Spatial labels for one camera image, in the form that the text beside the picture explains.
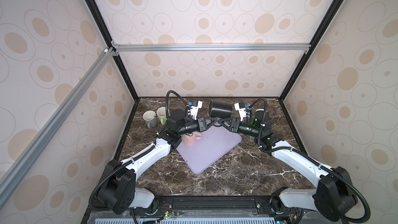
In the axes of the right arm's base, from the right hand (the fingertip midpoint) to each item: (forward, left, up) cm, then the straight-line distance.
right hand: (220, 123), depth 72 cm
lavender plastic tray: (+4, 0, -27) cm, 27 cm away
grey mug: (+19, +42, -19) cm, 50 cm away
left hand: (-2, +1, +4) cm, 4 cm away
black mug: (+2, +2, +7) cm, 8 cm away
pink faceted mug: (+2, +16, -19) cm, 25 cm away
